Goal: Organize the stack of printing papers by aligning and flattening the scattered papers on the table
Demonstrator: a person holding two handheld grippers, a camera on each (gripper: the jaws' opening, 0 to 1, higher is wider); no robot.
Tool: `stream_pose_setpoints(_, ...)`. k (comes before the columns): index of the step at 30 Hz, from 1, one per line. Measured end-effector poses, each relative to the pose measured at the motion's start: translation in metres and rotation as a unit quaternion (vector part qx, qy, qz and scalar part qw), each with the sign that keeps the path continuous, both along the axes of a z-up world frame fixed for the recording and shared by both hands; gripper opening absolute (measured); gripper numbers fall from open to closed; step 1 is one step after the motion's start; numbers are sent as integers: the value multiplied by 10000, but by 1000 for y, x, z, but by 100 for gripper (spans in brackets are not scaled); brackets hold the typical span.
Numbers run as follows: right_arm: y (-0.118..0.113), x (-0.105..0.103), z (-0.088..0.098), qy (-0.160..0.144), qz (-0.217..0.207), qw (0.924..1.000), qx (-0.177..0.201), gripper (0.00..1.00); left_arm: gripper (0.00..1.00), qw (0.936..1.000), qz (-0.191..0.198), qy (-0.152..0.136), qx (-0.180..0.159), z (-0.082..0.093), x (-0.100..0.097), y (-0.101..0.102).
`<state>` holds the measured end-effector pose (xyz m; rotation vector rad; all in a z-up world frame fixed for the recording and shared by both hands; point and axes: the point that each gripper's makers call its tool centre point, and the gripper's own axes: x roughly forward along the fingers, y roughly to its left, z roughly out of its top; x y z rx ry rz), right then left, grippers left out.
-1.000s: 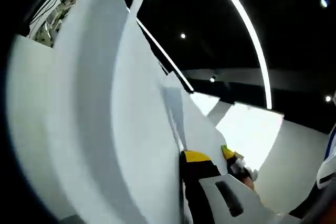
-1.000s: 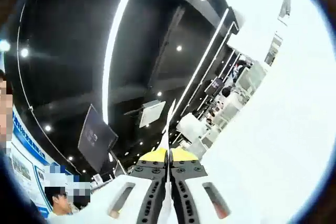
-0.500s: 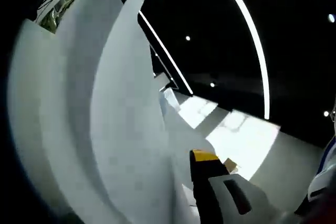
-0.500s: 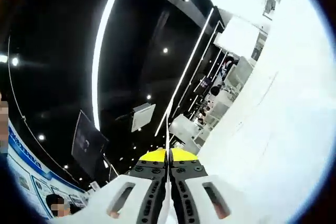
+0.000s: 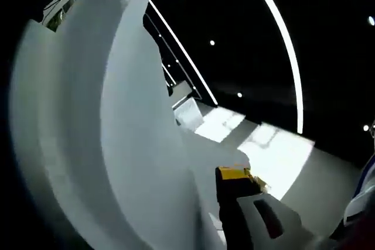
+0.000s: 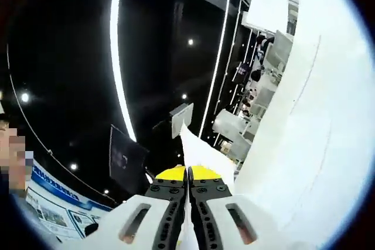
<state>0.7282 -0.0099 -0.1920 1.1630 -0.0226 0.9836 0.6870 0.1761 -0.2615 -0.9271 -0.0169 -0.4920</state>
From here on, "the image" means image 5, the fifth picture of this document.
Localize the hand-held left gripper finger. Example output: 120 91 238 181
215 165 316 250

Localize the stack of white printing papers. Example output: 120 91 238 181
8 0 253 250

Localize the white whiteboard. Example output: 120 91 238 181
172 97 205 131

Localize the straight ceiling light strip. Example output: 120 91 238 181
247 0 305 135

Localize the curved ceiling light strip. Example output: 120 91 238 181
128 0 219 107

